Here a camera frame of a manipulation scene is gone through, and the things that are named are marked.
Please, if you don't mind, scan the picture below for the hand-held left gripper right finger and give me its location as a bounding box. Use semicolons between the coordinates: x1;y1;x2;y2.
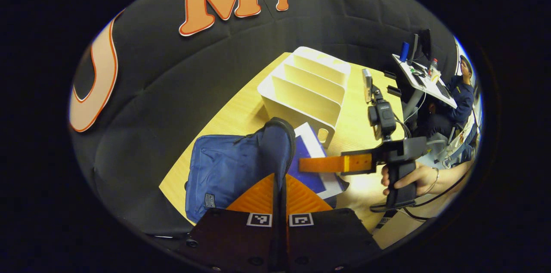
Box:
281;174;382;273

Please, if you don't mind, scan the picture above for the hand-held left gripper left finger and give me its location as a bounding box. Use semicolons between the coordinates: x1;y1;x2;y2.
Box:
184;173;281;273

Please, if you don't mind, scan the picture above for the blue spine book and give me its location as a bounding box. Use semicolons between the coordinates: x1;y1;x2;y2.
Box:
286;122;350;200

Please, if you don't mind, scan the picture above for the white bookshelf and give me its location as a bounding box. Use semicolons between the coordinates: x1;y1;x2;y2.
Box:
257;46;352;149

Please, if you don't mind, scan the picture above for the blue schoolbag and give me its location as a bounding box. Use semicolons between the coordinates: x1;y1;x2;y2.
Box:
185;117;297;224

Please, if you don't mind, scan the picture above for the grey office chair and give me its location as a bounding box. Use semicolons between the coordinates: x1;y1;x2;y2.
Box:
424;131;458;167

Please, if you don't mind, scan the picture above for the white office desk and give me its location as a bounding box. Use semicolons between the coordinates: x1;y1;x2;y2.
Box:
392;53;458;110

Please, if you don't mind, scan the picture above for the black computer monitor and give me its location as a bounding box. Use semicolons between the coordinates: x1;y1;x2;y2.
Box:
409;28;432;63

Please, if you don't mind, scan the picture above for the black cable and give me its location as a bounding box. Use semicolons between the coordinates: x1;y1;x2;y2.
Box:
369;172;470;222

